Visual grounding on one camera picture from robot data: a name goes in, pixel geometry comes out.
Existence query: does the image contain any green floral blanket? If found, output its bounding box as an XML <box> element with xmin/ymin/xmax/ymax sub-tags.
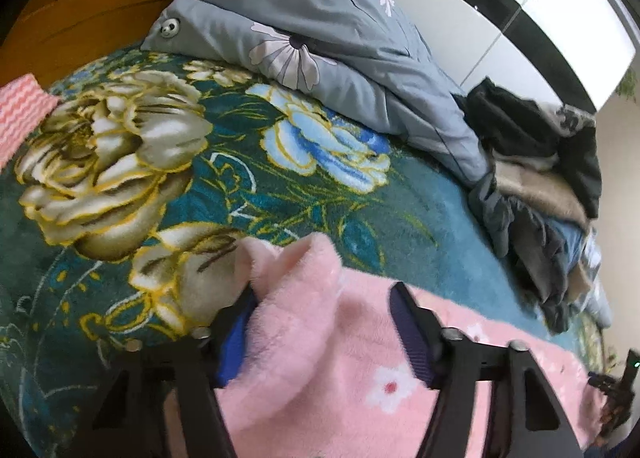
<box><xmin>0</xmin><ymin>45</ymin><xmax>606</xmax><ymax>458</ymax></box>

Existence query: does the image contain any white wardrobe with black stripe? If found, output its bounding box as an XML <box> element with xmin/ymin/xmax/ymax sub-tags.
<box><xmin>357</xmin><ymin>0</ymin><xmax>638</xmax><ymax>113</ymax></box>

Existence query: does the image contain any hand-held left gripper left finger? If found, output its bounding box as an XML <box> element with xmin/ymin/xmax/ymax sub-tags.
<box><xmin>87</xmin><ymin>283</ymin><xmax>258</xmax><ymax>458</ymax></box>

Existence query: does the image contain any pink striped cloth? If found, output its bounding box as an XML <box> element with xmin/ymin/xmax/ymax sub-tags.
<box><xmin>0</xmin><ymin>75</ymin><xmax>58</xmax><ymax>169</ymax></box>

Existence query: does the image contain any green potted plant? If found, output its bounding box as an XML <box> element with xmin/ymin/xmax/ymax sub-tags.
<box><xmin>617</xmin><ymin>72</ymin><xmax>640</xmax><ymax>103</ymax></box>

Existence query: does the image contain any dark garment with white print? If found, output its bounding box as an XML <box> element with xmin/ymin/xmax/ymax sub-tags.
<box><xmin>465</xmin><ymin>78</ymin><xmax>603</xmax><ymax>219</ymax></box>

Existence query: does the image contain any blue garment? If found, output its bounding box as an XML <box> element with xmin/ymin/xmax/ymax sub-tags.
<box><xmin>555</xmin><ymin>223</ymin><xmax>586</xmax><ymax>279</ymax></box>

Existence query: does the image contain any pink fleece garment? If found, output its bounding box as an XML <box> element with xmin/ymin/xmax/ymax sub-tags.
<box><xmin>162</xmin><ymin>233</ymin><xmax>608</xmax><ymax>458</ymax></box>

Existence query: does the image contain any grey-blue floral duvet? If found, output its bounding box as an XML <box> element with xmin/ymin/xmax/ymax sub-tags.
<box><xmin>140</xmin><ymin>0</ymin><xmax>493</xmax><ymax>186</ymax></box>

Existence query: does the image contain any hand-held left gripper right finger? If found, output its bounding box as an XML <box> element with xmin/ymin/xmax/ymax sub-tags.
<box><xmin>390</xmin><ymin>282</ymin><xmax>583</xmax><ymax>458</ymax></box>

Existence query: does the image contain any grey garment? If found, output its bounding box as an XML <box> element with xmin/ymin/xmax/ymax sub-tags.
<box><xmin>467</xmin><ymin>173</ymin><xmax>576</xmax><ymax>333</ymax></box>

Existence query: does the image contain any wooden bed headboard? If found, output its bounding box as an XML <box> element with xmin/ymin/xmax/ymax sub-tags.
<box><xmin>0</xmin><ymin>0</ymin><xmax>361</xmax><ymax>88</ymax></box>

